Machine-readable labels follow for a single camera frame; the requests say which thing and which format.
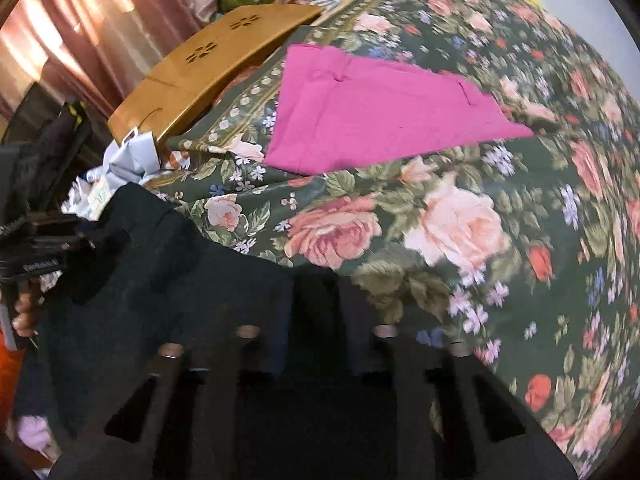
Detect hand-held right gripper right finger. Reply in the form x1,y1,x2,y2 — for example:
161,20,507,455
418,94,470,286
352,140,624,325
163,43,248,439
340,280,576,480

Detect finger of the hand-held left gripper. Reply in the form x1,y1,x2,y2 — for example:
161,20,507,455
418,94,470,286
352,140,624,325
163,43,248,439
27,212,98,262

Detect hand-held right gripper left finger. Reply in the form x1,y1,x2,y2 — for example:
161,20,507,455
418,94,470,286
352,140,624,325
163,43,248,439
55,280,297,480

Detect black pants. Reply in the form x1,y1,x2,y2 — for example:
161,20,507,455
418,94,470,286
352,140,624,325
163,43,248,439
35,182,351,461

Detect person's left hand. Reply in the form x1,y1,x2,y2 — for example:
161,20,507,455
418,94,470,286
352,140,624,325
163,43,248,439
12,292,39,337

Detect black bag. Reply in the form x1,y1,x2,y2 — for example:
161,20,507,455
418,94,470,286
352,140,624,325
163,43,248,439
0,100,95,223

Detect white crumpled cloth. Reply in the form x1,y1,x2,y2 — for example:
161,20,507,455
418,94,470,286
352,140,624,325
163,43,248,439
62,129,162,222

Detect floral bedsheet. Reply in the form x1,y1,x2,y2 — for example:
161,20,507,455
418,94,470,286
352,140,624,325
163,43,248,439
150,0,640,476

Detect wooden lap desk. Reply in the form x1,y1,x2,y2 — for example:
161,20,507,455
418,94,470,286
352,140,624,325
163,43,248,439
107,4,323,148

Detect pink curtain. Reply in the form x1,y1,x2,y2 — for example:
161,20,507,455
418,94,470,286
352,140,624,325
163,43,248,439
0,0,218,126

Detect pink folded cloth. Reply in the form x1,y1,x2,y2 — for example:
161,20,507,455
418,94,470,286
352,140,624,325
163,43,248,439
263,44,535,175

